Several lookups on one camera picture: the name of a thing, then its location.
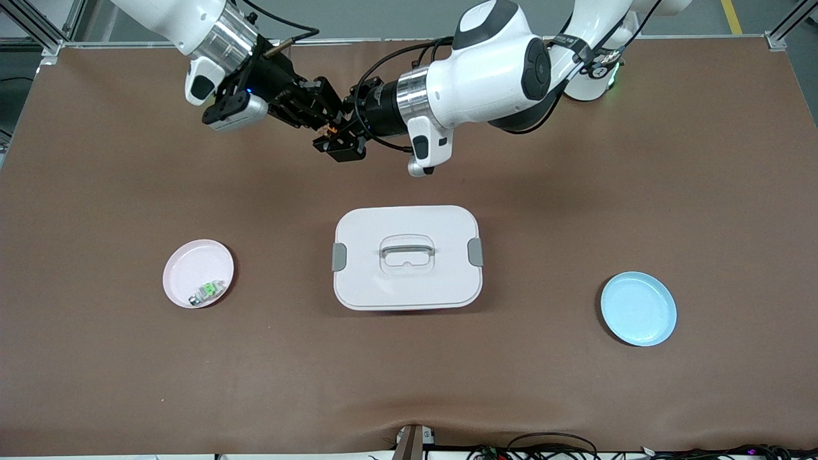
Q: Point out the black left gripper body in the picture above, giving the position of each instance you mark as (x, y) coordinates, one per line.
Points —
(381, 112)

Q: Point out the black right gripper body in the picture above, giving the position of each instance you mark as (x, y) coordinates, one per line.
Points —
(276, 82)

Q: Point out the orange switch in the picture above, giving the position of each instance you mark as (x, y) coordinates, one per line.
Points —
(329, 131)

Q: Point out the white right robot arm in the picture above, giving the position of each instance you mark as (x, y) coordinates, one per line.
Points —
(166, 19)

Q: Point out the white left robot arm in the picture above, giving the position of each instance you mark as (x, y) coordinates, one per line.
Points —
(486, 70)

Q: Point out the pink round plate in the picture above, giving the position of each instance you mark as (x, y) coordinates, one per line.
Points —
(192, 265)

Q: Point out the light blue round plate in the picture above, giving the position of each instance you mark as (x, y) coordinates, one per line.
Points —
(639, 310)

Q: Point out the green and grey switch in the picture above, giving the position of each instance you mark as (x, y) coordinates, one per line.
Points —
(208, 292)

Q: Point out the aluminium frame post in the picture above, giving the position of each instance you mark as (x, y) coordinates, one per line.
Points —
(38, 25)
(776, 39)

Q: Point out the metal table clamp bracket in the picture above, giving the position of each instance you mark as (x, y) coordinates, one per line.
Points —
(412, 444)

